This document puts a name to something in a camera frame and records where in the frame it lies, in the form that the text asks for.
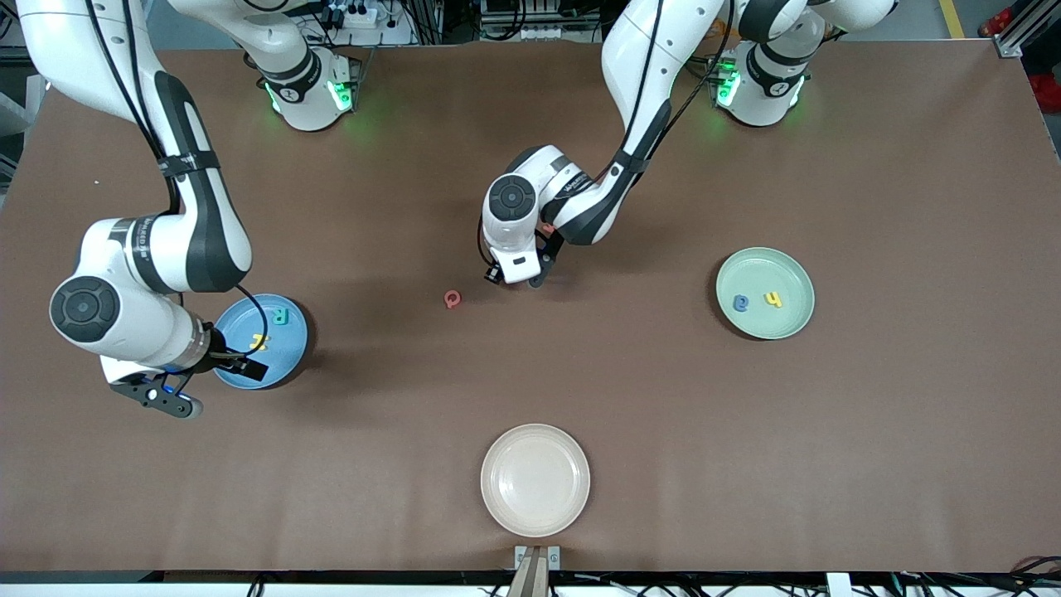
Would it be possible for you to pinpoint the blue plate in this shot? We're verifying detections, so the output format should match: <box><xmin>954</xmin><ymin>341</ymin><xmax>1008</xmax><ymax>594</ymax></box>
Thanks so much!
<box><xmin>213</xmin><ymin>294</ymin><xmax>308</xmax><ymax>391</ymax></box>

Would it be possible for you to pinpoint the beige plate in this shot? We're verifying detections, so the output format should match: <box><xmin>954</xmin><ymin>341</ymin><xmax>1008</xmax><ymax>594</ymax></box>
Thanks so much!
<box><xmin>481</xmin><ymin>424</ymin><xmax>591</xmax><ymax>538</ymax></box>

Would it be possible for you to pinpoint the green plate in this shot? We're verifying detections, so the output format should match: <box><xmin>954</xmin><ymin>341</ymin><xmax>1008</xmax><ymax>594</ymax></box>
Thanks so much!
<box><xmin>716</xmin><ymin>247</ymin><xmax>816</xmax><ymax>341</ymax></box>

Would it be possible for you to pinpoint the equipment rack shelf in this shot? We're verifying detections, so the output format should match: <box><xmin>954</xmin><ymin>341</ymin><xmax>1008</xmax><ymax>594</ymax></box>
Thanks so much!
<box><xmin>479</xmin><ymin>0</ymin><xmax>603</xmax><ymax>42</ymax></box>

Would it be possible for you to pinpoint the white power strip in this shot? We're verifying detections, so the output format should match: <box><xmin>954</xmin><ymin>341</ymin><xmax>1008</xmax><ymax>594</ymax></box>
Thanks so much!
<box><xmin>326</xmin><ymin>2</ymin><xmax>380</xmax><ymax>28</ymax></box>

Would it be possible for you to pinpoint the brown table mat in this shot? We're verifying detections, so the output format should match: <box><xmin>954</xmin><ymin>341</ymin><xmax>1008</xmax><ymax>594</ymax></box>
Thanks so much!
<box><xmin>0</xmin><ymin>37</ymin><xmax>1061</xmax><ymax>573</ymax></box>

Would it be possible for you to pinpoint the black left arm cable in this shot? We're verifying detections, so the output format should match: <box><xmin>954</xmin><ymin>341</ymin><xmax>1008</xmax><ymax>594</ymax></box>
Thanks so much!
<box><xmin>477</xmin><ymin>0</ymin><xmax>734</xmax><ymax>270</ymax></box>

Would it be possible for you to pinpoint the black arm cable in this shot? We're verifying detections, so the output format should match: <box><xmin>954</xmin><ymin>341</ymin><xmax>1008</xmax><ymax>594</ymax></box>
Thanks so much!
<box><xmin>477</xmin><ymin>0</ymin><xmax>734</xmax><ymax>270</ymax></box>
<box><xmin>83</xmin><ymin>0</ymin><xmax>269</xmax><ymax>359</ymax></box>

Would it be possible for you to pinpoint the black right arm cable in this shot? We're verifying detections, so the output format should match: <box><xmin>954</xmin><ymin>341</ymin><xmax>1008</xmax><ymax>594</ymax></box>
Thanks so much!
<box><xmin>83</xmin><ymin>0</ymin><xmax>269</xmax><ymax>359</ymax></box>

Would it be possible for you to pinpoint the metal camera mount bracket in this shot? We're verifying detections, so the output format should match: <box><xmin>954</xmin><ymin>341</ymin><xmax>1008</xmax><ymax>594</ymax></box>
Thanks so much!
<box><xmin>514</xmin><ymin>545</ymin><xmax>561</xmax><ymax>597</ymax></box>

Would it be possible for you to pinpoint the aluminium frame profile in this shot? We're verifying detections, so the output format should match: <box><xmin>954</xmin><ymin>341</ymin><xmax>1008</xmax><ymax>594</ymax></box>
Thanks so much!
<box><xmin>995</xmin><ymin>0</ymin><xmax>1061</xmax><ymax>59</ymax></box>

